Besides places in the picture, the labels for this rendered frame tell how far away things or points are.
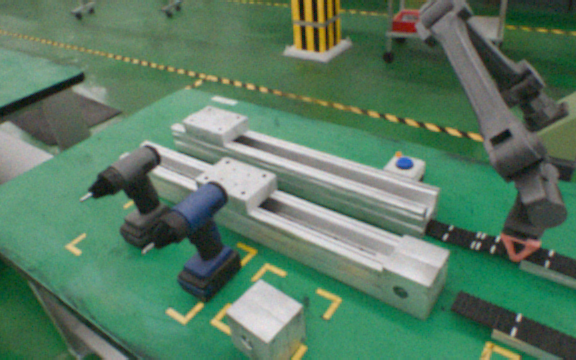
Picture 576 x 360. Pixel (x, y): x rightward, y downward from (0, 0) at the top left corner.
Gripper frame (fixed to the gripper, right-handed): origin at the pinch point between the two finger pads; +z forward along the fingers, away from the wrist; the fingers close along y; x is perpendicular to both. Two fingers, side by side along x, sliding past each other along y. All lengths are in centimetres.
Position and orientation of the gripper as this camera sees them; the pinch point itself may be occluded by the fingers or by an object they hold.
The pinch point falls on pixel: (518, 249)
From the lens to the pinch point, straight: 102.7
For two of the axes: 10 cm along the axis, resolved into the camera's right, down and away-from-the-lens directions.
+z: 0.9, 8.2, 5.7
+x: 8.0, 2.8, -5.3
